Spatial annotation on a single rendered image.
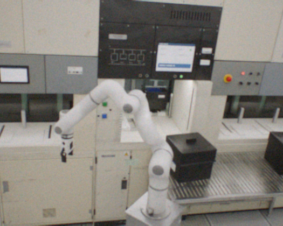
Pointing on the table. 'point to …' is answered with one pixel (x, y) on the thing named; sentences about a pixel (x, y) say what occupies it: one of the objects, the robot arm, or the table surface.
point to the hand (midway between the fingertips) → (67, 157)
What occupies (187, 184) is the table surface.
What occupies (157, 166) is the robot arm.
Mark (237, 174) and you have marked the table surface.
